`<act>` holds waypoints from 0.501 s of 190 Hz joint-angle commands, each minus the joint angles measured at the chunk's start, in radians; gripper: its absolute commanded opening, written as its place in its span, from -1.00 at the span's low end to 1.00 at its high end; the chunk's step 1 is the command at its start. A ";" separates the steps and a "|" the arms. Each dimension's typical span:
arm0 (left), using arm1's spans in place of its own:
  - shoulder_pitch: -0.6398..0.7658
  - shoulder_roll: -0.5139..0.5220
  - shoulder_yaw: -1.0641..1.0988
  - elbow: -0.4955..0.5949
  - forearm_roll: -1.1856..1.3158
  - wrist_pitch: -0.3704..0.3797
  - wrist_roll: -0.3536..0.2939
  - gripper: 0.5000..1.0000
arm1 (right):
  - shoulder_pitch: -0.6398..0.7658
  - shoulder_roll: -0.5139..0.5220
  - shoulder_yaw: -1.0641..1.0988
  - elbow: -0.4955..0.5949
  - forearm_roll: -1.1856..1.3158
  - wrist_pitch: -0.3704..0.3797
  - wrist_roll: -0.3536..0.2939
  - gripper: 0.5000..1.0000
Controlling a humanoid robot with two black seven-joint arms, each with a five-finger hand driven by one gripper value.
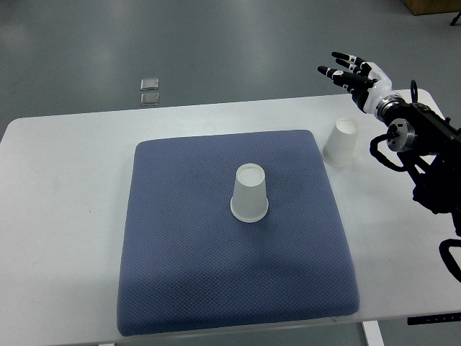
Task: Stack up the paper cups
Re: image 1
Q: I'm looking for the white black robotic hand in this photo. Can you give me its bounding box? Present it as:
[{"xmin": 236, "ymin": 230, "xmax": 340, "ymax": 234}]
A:
[{"xmin": 317, "ymin": 52, "xmax": 399, "ymax": 116}]

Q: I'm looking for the white paper cup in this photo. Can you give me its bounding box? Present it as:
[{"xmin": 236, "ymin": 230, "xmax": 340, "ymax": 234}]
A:
[
  {"xmin": 321, "ymin": 118, "xmax": 359, "ymax": 167},
  {"xmin": 230, "ymin": 163, "xmax": 269, "ymax": 223}
]

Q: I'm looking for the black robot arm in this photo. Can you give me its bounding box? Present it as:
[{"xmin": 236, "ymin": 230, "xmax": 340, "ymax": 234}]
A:
[{"xmin": 370, "ymin": 80, "xmax": 460, "ymax": 236}]

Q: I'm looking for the brown cardboard box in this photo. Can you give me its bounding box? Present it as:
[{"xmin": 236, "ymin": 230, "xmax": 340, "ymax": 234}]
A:
[{"xmin": 403, "ymin": 0, "xmax": 460, "ymax": 15}]

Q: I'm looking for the black tripod leg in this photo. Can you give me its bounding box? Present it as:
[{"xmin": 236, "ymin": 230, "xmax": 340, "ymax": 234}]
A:
[{"xmin": 449, "ymin": 12, "xmax": 461, "ymax": 26}]

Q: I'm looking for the blue mesh cushion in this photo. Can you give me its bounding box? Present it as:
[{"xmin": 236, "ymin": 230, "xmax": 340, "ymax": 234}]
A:
[{"xmin": 117, "ymin": 130, "xmax": 359, "ymax": 337}]

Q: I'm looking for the upper metal floor plate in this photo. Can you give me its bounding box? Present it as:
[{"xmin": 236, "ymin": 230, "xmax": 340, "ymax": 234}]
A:
[{"xmin": 140, "ymin": 77, "xmax": 159, "ymax": 91}]

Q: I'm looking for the metal floor plate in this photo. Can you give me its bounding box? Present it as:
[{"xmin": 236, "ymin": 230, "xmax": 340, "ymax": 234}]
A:
[
  {"xmin": 140, "ymin": 92, "xmax": 160, "ymax": 107},
  {"xmin": 140, "ymin": 77, "xmax": 159, "ymax": 91}
]

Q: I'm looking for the lower metal floor plate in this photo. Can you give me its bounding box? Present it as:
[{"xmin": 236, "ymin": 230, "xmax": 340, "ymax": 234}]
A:
[{"xmin": 140, "ymin": 92, "xmax": 160, "ymax": 107}]

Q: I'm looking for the white table leg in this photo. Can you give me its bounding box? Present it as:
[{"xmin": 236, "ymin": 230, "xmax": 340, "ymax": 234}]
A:
[{"xmin": 362, "ymin": 321, "xmax": 385, "ymax": 346}]

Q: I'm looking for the black table control panel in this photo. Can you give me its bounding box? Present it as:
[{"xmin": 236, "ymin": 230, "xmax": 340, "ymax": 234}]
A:
[{"xmin": 407, "ymin": 312, "xmax": 461, "ymax": 326}]

